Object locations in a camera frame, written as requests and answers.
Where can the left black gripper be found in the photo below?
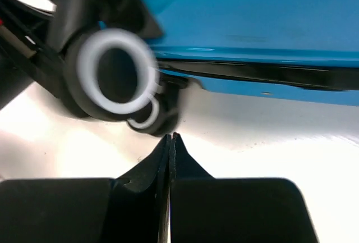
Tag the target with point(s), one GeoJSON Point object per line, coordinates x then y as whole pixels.
{"type": "Point", "coordinates": [25, 57]}

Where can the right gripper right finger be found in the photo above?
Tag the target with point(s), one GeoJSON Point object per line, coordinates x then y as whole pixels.
{"type": "Point", "coordinates": [207, 209]}

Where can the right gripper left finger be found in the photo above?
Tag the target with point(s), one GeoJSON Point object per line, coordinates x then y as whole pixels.
{"type": "Point", "coordinates": [130, 208]}

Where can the blue kids suitcase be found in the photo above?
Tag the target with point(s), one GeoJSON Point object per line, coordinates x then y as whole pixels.
{"type": "Point", "coordinates": [127, 60]}

